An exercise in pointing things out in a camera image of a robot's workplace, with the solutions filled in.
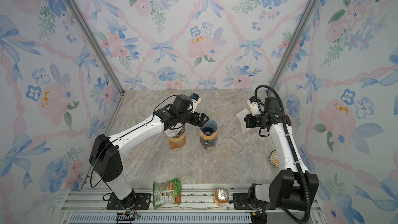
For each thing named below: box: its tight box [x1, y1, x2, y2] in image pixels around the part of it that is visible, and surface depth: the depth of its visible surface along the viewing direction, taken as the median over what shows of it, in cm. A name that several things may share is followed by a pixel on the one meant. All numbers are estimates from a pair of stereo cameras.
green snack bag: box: [152, 177, 182, 210], surface depth 76 cm
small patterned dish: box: [268, 149, 280, 169], surface depth 89 cm
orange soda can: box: [212, 186, 230, 207], surface depth 68 cm
